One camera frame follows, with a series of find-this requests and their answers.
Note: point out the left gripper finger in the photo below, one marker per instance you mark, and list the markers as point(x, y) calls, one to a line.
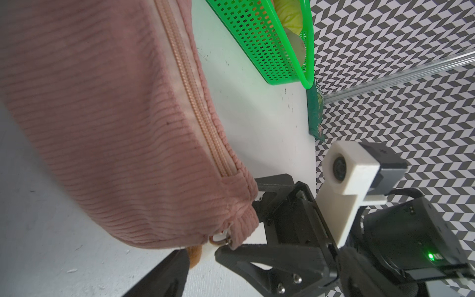
point(167, 279)

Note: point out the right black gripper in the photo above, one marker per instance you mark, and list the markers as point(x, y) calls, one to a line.
point(304, 265)

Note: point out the pink corduroy bag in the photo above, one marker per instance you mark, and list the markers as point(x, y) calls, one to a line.
point(113, 97)

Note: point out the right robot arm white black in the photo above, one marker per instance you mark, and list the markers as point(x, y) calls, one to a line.
point(392, 252)

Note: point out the green book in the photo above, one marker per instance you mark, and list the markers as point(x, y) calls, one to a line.
point(315, 104)

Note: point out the grey green toy avocado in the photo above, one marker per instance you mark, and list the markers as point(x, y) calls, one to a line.
point(298, 46)

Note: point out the green plastic basket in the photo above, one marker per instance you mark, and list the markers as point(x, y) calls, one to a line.
point(256, 28)

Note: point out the light green toy cabbage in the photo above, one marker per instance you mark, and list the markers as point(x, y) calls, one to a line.
point(290, 14)

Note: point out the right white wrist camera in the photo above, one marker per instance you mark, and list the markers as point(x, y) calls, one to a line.
point(355, 175)

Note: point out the right aluminium corner post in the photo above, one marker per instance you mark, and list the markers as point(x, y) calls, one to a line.
point(403, 77)

